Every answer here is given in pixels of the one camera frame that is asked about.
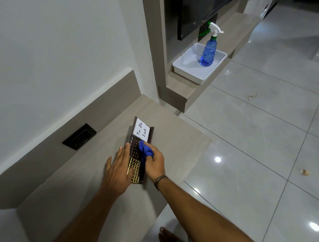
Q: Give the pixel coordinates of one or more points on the person's foot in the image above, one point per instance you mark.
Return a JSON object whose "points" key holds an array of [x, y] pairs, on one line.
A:
{"points": [[169, 235]]}

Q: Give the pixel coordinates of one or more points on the blue cleaning cloth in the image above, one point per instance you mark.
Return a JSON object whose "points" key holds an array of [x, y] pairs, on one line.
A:
{"points": [[145, 149]]}

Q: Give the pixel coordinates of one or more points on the white plastic tray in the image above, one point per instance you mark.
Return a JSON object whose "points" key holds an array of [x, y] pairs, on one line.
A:
{"points": [[189, 67]]}

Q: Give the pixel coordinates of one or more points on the person's right forearm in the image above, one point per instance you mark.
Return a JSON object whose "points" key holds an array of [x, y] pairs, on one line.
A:
{"points": [[196, 212]]}

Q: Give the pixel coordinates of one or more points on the blue spray bottle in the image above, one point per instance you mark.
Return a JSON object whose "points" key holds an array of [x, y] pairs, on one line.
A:
{"points": [[208, 52]]}

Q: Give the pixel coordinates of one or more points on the person's left thumb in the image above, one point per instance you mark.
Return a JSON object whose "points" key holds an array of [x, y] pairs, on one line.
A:
{"points": [[130, 174]]}

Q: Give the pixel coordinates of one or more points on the person's left little finger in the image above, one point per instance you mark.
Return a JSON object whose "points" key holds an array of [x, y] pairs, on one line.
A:
{"points": [[108, 165]]}

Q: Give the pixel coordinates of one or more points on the black outlet plate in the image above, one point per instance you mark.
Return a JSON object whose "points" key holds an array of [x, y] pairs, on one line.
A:
{"points": [[213, 18]]}

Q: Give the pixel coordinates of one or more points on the small tan shell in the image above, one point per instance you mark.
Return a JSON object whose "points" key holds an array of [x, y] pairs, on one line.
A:
{"points": [[303, 171]]}

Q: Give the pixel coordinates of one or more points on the person's left hand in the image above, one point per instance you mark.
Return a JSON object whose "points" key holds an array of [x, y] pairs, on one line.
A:
{"points": [[114, 177]]}

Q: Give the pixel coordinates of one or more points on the person's right thumb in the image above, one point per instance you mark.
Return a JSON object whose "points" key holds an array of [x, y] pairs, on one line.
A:
{"points": [[145, 165]]}

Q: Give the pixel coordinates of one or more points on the person's right hand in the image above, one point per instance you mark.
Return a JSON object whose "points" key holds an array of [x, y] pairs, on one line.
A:
{"points": [[155, 167]]}

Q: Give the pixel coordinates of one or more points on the dark calculator with gold keys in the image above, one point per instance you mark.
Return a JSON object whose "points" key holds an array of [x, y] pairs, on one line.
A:
{"points": [[135, 149]]}

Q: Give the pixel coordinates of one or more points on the black wall socket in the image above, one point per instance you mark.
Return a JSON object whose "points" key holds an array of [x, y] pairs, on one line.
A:
{"points": [[79, 136]]}

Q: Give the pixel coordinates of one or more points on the black television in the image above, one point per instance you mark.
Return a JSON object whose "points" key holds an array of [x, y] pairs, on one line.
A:
{"points": [[192, 17]]}

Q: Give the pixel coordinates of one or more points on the beige wooden television unit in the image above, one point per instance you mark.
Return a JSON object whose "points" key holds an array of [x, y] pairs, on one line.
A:
{"points": [[179, 92]]}

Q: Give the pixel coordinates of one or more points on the person's left forearm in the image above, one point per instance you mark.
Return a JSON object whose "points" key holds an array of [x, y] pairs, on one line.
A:
{"points": [[92, 214]]}

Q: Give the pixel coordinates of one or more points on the white paper note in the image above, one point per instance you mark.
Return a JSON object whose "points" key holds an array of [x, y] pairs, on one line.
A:
{"points": [[140, 128]]}

